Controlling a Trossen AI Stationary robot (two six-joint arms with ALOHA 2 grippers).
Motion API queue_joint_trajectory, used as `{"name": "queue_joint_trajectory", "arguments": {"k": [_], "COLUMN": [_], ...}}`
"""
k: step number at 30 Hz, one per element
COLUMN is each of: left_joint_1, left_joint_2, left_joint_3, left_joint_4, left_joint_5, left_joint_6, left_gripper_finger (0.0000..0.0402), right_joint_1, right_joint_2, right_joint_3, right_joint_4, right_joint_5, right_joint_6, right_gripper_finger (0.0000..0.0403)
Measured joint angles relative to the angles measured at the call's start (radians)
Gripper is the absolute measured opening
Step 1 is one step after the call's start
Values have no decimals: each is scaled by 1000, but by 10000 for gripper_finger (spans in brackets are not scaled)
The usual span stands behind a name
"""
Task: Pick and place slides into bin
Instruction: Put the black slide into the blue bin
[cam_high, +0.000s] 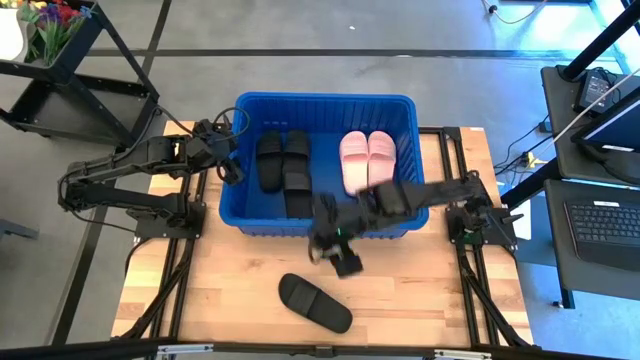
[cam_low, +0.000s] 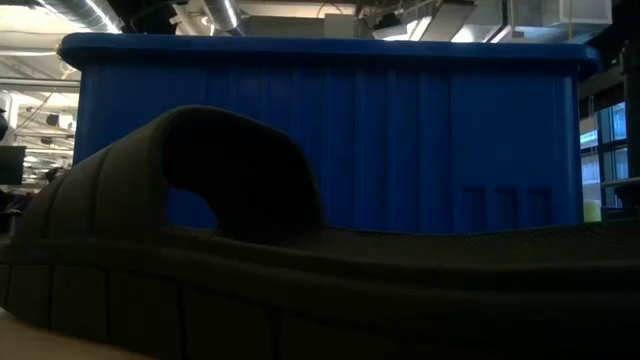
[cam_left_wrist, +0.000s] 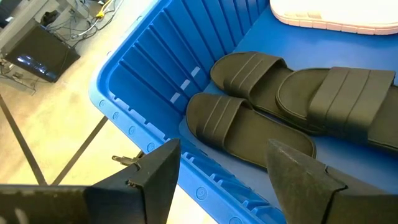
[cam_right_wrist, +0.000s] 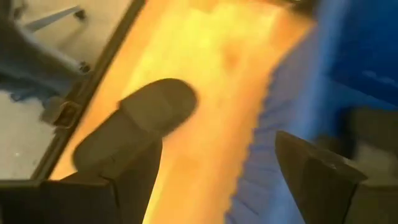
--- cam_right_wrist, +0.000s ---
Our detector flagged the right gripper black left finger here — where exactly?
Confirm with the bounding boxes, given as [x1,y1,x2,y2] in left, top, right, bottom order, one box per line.
[102,139,164,224]

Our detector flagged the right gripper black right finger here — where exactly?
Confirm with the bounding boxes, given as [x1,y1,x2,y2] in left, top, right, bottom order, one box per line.
[275,130,398,224]

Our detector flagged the black slide sandal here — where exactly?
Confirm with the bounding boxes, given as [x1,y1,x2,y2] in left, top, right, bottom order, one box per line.
[72,77,199,183]

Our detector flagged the blue plastic bin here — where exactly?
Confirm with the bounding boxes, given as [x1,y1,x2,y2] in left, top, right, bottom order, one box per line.
[223,0,398,224]

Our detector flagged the grey chair base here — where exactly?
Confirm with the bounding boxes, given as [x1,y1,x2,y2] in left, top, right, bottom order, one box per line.
[0,4,93,105]

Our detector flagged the silver frame bracket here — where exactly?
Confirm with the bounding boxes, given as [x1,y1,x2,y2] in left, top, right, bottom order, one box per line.
[39,95,84,129]

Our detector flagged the black aluminium table frame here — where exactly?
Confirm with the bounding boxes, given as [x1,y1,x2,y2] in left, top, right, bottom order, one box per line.
[30,0,147,183]

